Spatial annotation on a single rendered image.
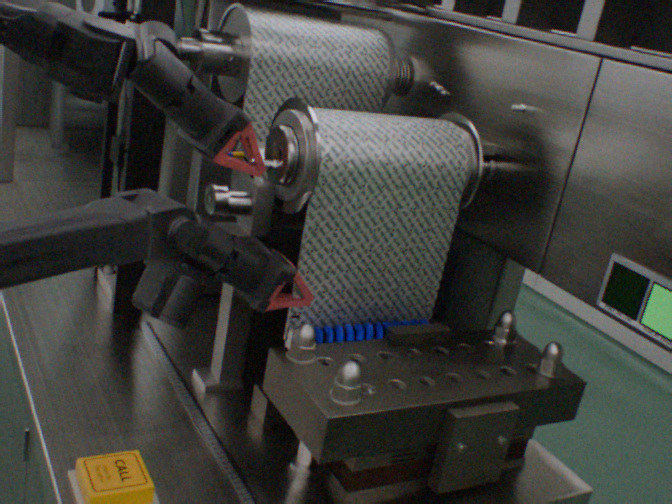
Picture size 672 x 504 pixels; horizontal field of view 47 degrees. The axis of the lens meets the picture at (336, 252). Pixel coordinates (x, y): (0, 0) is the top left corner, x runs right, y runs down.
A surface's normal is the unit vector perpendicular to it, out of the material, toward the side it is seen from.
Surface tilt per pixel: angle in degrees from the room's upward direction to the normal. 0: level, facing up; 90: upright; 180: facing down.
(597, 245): 90
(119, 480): 0
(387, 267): 91
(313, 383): 0
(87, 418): 0
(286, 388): 90
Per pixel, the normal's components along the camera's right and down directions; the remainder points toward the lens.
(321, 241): 0.47, 0.39
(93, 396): 0.18, -0.93
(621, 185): -0.86, 0.01
